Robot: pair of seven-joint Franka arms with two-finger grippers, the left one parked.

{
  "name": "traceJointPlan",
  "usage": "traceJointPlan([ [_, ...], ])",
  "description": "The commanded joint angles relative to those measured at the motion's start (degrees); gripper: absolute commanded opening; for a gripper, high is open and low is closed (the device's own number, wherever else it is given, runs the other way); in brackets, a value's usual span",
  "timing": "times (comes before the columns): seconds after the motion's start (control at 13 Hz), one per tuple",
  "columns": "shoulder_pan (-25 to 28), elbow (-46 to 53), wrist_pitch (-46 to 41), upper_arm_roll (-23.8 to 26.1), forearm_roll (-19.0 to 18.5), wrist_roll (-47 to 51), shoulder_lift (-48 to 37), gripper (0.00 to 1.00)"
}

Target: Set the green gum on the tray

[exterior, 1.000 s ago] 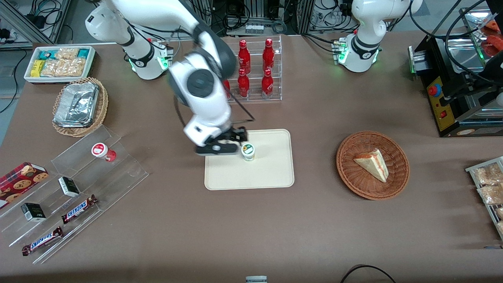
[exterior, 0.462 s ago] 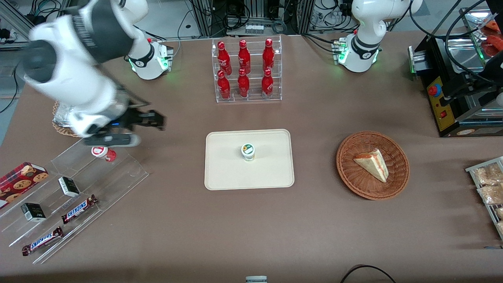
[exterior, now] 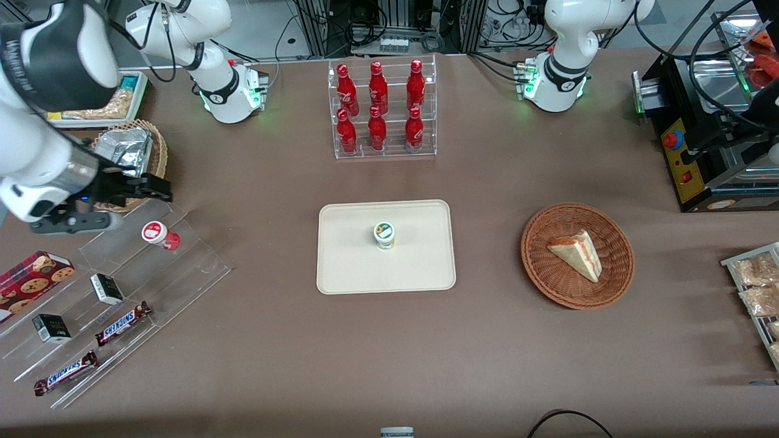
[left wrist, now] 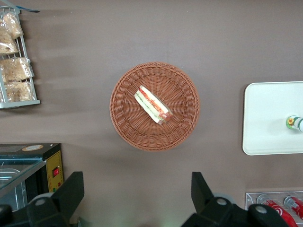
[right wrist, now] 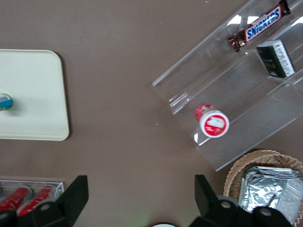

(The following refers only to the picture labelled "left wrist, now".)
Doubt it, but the round brown wicker basket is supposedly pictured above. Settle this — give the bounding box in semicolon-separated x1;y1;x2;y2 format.
109;61;201;152

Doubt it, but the clear bag of rice snacks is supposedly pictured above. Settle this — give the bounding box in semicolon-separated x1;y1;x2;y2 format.
1;13;24;40
0;30;20;55
0;57;35;82
2;81;34;103

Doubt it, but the grey wire snack rack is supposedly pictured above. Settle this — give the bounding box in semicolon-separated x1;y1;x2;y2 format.
0;6;41;109

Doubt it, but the blue strip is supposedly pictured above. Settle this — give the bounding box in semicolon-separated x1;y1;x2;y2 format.
18;6;40;13

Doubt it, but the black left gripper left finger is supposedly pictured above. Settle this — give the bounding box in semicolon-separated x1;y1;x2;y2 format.
26;171;85;227

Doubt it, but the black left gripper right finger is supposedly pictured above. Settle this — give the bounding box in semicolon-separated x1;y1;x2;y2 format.
181;171;238;227

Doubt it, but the green gum bottle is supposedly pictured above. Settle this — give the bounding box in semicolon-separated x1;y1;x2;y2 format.
285;114;303;133

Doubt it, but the cream plastic tray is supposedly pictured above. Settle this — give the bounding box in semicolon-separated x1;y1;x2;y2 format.
242;81;303;156

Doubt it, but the clear acrylic bottle rack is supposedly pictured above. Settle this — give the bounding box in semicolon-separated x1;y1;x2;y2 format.
245;192;303;227

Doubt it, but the wrapped triangle sandwich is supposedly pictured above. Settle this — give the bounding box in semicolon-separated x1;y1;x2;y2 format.
134;85;174;125

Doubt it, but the black yellow food warmer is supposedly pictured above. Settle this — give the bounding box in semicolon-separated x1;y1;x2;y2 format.
0;143;65;211

